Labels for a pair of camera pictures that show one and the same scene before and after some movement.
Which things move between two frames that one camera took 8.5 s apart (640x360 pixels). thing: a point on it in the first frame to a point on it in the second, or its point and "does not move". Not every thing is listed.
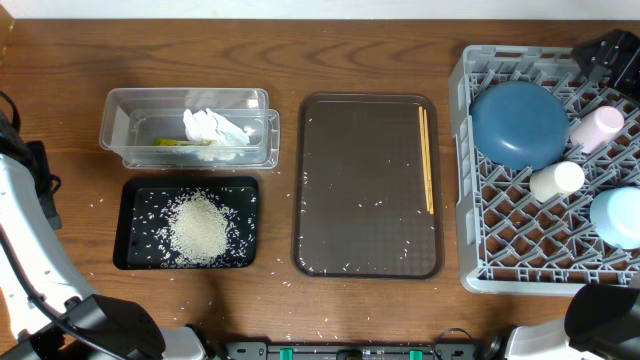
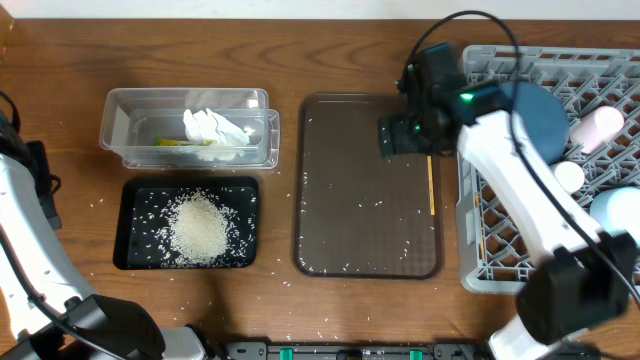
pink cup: x=595 y=129 does not move
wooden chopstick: x=424 y=156 to x=481 y=230
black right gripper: x=619 y=42 to x=396 y=138
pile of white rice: x=197 y=231 does not move
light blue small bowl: x=615 y=217 does not move
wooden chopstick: x=428 y=160 does not move
